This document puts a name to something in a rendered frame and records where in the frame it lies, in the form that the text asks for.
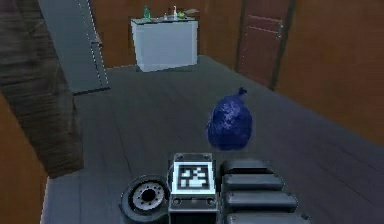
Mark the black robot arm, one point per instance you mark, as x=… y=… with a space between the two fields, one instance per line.
x=233 y=196

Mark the blue garbage bag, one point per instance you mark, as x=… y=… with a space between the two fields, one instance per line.
x=230 y=125

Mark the dark wooden cupboard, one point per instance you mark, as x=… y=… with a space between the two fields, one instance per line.
x=36 y=90

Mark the white kitchen counter cabinet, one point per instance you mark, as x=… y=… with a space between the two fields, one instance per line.
x=165 y=45

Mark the brown room door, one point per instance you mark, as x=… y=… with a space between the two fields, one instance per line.
x=260 y=43

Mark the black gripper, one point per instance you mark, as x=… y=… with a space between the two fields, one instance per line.
x=146 y=198

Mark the green apple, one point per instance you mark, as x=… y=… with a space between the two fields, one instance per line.
x=181 y=14

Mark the white soap bottle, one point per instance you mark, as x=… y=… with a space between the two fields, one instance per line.
x=175 y=13

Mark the green bottle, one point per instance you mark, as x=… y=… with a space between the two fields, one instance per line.
x=146 y=12

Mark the small clear glass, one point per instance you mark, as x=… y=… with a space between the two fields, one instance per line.
x=165 y=16

